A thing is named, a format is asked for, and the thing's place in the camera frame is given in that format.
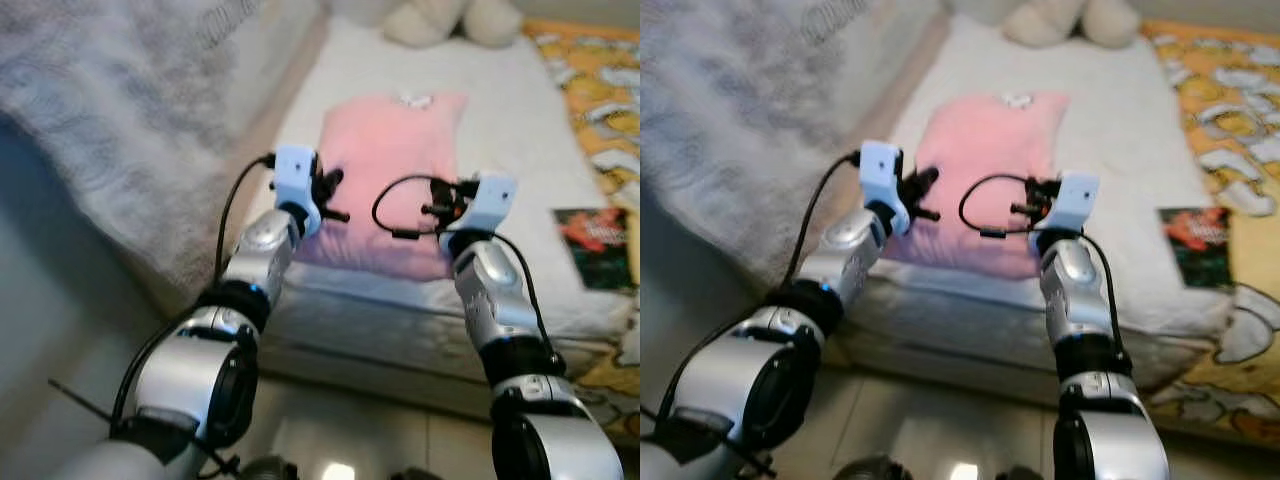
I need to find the beige plush toy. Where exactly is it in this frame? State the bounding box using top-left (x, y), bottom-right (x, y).
top-left (383, 0), bottom-right (523, 49)
top-left (1003, 0), bottom-right (1141, 49)

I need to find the white floral print wall panel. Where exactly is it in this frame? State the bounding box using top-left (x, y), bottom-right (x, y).
top-left (0, 0), bottom-right (331, 311)
top-left (640, 0), bottom-right (946, 301)

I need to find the dark red-titled book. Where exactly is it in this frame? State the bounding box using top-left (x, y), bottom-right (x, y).
top-left (552, 205), bottom-right (633, 293)
top-left (1158, 205), bottom-right (1233, 291)

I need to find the thin black wire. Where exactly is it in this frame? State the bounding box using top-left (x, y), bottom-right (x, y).
top-left (640, 405), bottom-right (776, 479)
top-left (50, 378), bottom-right (241, 477)

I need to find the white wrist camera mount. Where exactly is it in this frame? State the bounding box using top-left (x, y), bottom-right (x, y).
top-left (1040, 172), bottom-right (1101, 233)
top-left (858, 140), bottom-right (909, 236)
top-left (272, 144), bottom-right (323, 238)
top-left (455, 172), bottom-right (519, 236)

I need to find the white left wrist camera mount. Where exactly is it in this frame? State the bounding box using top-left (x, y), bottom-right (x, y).
top-left (858, 140), bottom-right (909, 236)
top-left (272, 144), bottom-right (323, 238)

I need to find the yellow egg cartoon blanket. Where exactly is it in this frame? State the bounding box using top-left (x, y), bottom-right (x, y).
top-left (520, 18), bottom-right (641, 441)
top-left (1140, 18), bottom-right (1280, 446)

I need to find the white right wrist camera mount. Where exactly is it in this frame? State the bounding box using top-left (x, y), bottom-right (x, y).
top-left (1040, 172), bottom-right (1101, 233)
top-left (455, 172), bottom-right (519, 236)

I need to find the white quilted mattress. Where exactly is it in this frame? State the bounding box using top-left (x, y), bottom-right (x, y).
top-left (240, 15), bottom-right (641, 416)
top-left (830, 15), bottom-right (1241, 401)

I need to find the grey robot leg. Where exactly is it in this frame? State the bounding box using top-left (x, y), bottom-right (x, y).
top-left (238, 455), bottom-right (301, 480)
top-left (832, 455), bottom-right (901, 480)

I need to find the pink pillow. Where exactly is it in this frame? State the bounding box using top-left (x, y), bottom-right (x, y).
top-left (290, 92), bottom-right (469, 283)
top-left (885, 90), bottom-right (1069, 281)

